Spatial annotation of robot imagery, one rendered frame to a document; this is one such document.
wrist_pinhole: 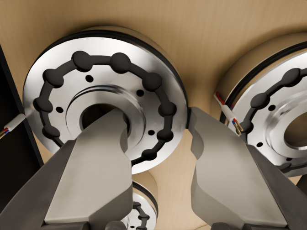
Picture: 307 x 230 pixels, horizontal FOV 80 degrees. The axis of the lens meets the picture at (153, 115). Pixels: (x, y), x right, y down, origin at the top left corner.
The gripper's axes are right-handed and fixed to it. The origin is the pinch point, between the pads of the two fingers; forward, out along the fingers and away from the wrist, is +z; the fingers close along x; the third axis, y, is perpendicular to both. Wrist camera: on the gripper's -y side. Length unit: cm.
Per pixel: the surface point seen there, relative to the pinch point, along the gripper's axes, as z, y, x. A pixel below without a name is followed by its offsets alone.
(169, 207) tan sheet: 2.0, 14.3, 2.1
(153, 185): 1.0, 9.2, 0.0
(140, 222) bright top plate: -1.2, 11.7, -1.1
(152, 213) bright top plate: -1.2, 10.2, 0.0
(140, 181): 0.1, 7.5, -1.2
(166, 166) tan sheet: 2.0, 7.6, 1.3
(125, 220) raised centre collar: -1.7, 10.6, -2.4
